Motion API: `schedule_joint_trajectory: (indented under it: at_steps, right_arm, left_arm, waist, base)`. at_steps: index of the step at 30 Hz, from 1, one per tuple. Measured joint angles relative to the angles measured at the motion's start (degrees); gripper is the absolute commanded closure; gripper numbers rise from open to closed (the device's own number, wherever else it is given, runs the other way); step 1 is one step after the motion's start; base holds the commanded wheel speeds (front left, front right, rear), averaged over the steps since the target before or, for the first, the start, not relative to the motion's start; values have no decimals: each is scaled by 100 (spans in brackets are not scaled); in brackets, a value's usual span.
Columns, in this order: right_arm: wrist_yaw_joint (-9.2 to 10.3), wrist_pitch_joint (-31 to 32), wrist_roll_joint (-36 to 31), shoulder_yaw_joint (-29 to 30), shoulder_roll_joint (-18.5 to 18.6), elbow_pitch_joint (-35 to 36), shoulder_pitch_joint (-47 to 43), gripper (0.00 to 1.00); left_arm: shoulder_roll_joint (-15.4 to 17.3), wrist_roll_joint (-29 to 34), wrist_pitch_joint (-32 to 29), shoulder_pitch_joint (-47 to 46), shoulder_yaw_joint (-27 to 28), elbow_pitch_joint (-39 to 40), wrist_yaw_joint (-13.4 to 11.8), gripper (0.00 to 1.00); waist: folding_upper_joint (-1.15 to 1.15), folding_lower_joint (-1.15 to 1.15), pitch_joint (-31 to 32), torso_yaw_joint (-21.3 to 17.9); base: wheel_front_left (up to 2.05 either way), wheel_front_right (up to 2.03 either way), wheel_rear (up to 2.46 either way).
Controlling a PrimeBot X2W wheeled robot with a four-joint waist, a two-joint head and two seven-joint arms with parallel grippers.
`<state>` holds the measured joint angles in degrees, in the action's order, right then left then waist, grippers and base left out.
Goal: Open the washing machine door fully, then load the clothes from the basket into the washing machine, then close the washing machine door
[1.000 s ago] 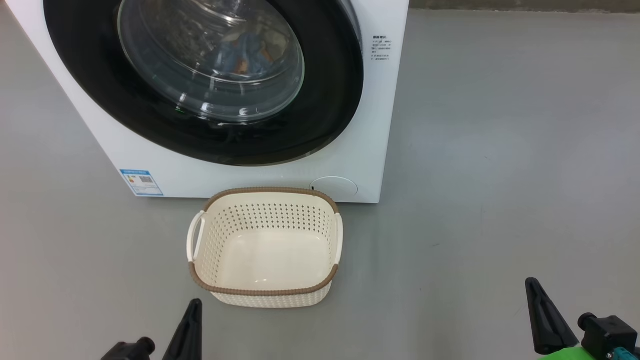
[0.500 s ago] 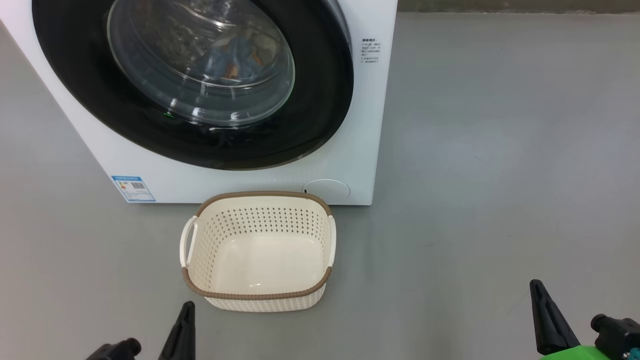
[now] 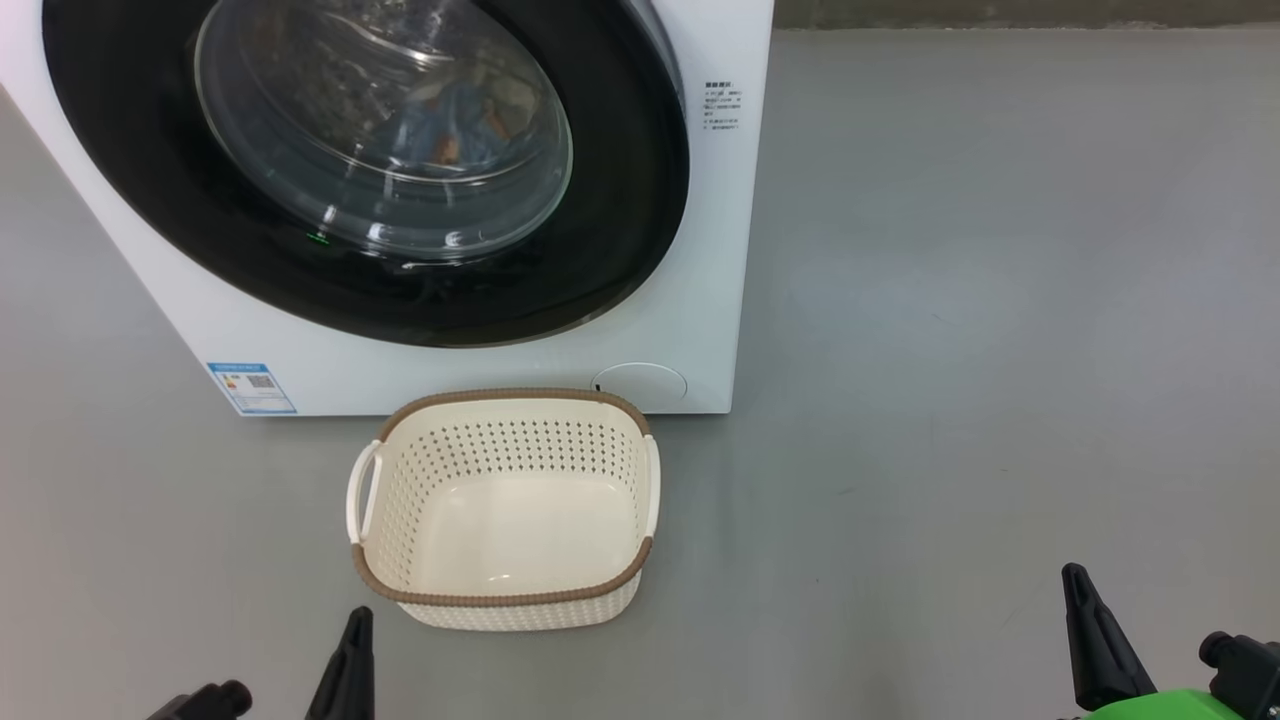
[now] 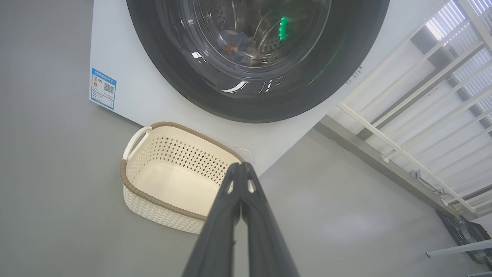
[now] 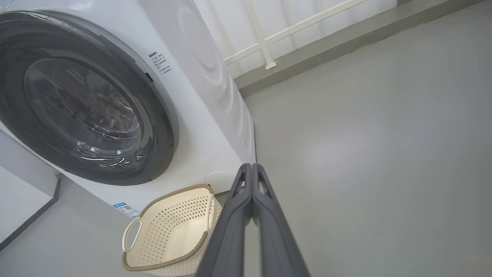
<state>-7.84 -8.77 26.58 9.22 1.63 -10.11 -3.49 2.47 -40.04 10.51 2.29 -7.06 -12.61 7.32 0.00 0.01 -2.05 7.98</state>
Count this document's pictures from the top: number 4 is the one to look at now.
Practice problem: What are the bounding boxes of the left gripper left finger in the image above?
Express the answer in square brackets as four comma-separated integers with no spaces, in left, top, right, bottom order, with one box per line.
[181,162,244,277]

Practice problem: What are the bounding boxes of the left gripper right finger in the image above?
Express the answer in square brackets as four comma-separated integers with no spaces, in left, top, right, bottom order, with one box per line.
[241,162,300,277]

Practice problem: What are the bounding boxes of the washing machine door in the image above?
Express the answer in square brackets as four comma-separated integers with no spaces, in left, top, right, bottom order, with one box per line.
[126,0,391,123]

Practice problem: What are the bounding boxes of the blue patterned garment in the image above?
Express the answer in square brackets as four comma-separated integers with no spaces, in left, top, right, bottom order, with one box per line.
[217,30,254,58]

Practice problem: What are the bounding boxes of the white front-load washing machine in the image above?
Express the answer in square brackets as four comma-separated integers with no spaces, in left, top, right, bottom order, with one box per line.
[89,0,450,177]

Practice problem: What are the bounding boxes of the cream perforated laundry basket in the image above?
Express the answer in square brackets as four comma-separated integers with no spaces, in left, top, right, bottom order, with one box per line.
[119,122,246,234]

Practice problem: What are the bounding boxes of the white metal railing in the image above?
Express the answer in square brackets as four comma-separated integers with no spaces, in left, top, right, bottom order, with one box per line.
[337,0,492,216]

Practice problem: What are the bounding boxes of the blue energy label sticker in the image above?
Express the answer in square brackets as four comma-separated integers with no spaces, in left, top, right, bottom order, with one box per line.
[91,68,117,110]

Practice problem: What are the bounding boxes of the white metal bar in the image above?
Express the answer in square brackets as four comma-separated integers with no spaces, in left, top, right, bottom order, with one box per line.
[426,239,492,257]

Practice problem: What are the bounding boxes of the black electronic equipment box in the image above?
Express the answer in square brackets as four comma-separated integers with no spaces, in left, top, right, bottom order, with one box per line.
[436,210,492,270]

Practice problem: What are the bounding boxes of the white window blinds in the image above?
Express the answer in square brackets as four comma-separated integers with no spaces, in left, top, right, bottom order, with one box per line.
[425,0,492,127]

